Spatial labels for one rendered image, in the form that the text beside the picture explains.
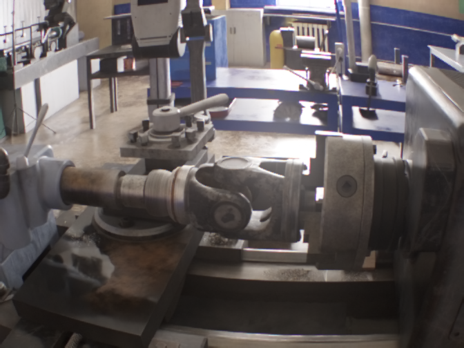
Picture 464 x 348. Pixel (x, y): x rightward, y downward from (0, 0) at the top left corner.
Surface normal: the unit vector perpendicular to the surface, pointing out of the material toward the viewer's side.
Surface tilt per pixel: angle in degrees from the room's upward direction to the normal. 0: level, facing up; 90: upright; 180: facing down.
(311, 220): 20
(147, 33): 90
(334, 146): 16
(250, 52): 90
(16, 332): 0
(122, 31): 90
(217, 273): 0
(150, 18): 90
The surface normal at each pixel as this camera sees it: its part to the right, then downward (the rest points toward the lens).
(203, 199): -0.53, 0.36
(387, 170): -0.10, -0.76
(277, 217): -0.33, 0.39
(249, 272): -0.04, -0.91
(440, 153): -0.17, -0.41
